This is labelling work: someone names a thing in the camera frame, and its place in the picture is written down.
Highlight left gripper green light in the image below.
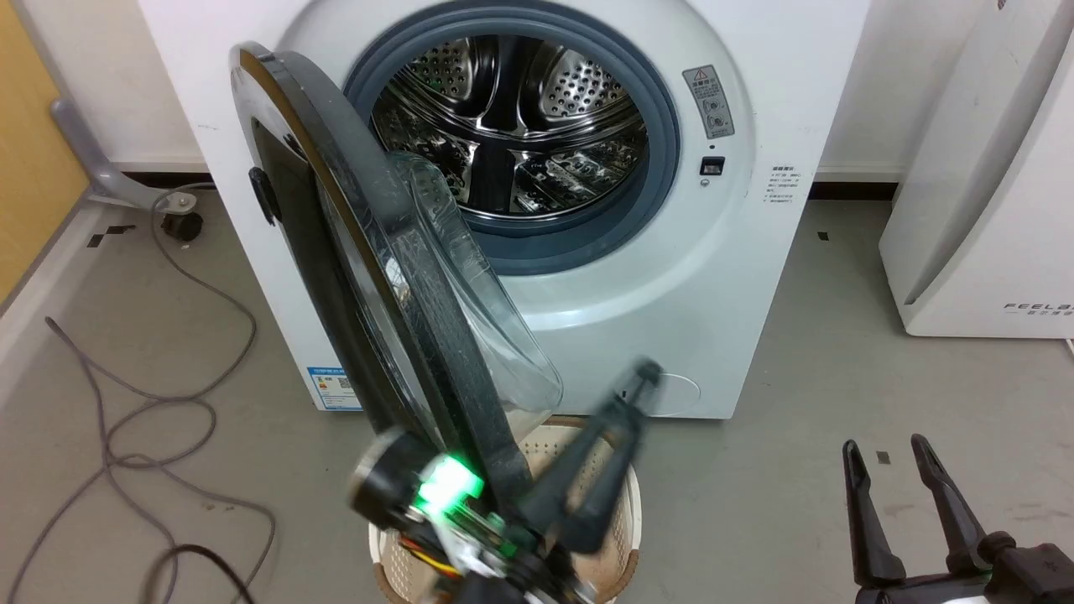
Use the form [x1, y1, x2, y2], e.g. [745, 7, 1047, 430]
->
[349, 359, 664, 604]

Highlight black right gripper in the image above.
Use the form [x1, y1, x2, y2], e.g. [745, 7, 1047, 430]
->
[842, 434, 1074, 604]

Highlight black round washer door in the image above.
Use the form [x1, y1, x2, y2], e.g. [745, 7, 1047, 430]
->
[228, 42, 565, 508]

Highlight white front-load washing machine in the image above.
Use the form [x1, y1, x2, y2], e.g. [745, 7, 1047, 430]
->
[138, 0, 873, 420]

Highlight grey rubber door gasket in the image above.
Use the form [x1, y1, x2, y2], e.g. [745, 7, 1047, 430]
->
[342, 0, 682, 278]

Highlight cream plastic laundry basket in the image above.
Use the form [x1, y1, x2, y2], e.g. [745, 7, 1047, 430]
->
[368, 417, 644, 604]

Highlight round white filter cover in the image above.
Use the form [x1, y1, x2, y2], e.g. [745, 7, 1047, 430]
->
[644, 372, 701, 418]

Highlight blue energy label sticker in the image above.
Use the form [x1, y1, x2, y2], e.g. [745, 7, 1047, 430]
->
[306, 366, 363, 412]

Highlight white floor-standing appliance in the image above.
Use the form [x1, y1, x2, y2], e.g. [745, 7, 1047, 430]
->
[878, 0, 1074, 340]

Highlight small printed text label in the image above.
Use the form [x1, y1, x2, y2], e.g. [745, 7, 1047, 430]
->
[764, 164, 803, 207]

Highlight grey warning sticker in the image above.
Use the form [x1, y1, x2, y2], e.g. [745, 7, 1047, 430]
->
[682, 65, 736, 140]

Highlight steel perforated washer drum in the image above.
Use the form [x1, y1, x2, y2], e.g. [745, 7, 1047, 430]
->
[369, 35, 651, 216]

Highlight black caster wheel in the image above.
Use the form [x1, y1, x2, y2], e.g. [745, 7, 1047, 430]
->
[161, 211, 206, 243]

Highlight grey metal stand leg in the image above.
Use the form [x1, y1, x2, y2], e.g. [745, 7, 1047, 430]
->
[50, 96, 199, 211]

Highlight orange wooden panel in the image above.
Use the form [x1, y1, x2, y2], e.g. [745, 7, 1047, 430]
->
[0, 0, 91, 308]

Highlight black floor cable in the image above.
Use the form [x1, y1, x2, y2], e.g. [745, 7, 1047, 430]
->
[143, 544, 258, 604]

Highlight grey floor cable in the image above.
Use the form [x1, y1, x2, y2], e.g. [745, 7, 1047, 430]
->
[7, 186, 278, 604]

